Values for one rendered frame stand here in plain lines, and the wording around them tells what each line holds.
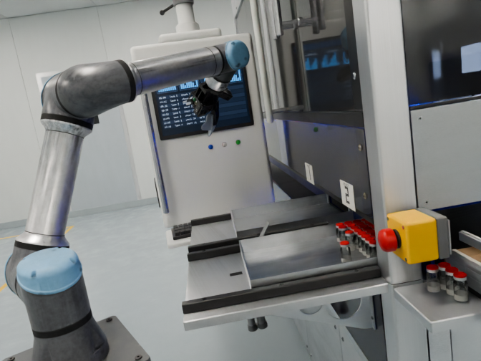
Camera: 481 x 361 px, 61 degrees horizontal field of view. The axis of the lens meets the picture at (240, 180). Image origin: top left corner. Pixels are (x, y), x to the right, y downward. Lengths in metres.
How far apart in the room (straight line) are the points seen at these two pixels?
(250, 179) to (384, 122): 1.08
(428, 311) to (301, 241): 0.44
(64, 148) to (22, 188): 5.91
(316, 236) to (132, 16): 5.65
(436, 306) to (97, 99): 0.76
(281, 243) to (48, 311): 0.57
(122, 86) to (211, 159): 0.87
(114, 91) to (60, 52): 5.72
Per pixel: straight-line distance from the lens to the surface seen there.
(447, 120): 0.83
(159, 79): 0.99
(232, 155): 1.74
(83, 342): 0.93
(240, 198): 1.77
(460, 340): 0.98
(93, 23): 6.57
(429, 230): 0.74
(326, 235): 1.12
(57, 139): 1.02
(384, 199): 0.79
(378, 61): 0.77
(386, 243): 0.73
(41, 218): 1.02
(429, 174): 0.82
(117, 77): 0.93
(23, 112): 6.78
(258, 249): 1.09
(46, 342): 0.94
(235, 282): 0.93
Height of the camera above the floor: 1.26
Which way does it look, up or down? 10 degrees down
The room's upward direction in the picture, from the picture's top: 9 degrees counter-clockwise
